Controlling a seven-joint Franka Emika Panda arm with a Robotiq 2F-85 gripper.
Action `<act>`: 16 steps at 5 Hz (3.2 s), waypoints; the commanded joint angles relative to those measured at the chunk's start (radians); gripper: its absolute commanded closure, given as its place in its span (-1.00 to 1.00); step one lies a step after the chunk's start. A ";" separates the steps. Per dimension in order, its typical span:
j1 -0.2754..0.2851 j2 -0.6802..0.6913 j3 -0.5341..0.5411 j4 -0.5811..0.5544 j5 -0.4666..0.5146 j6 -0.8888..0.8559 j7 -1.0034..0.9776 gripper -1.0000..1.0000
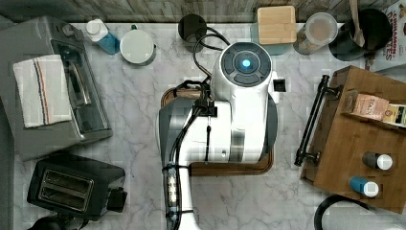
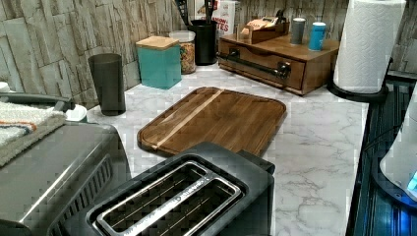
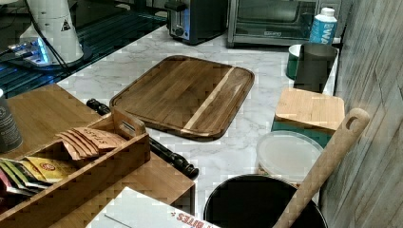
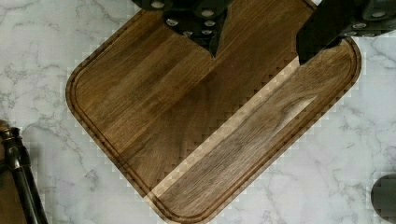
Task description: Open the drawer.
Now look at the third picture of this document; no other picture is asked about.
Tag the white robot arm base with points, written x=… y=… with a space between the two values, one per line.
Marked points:
x=51 y=31

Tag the wooden tea box drawer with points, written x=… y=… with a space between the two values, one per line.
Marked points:
x=92 y=177

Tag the wooden cutting board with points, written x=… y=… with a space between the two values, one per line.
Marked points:
x=187 y=97

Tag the black pepper grinder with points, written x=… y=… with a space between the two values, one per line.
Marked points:
x=176 y=160

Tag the silver black toaster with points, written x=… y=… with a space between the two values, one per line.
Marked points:
x=196 y=21

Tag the round clear plastic lid container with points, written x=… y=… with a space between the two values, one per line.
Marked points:
x=287 y=155

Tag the black round pot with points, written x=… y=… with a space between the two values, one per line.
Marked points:
x=248 y=201

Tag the stainless toaster oven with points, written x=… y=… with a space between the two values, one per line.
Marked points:
x=278 y=22

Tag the green box bamboo lid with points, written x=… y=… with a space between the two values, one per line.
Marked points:
x=314 y=115

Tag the green white mug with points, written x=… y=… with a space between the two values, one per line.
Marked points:
x=293 y=55

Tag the white cardboard snack box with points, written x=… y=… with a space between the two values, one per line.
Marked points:
x=132 y=209

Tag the brown tea packets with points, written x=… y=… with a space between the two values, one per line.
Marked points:
x=84 y=142

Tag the dark grey metal container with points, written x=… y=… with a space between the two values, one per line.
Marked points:
x=314 y=66

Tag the bamboo shelf stand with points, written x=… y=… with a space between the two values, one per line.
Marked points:
x=42 y=113

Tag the blue white bottle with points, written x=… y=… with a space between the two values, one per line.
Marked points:
x=324 y=27

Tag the yellow tea packet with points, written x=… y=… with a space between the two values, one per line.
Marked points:
x=52 y=170

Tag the dark grey canister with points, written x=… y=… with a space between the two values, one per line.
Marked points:
x=10 y=137

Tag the green tea packets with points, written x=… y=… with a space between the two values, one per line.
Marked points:
x=22 y=177

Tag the wooden spoon handle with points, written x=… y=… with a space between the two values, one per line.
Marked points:
x=338 y=146

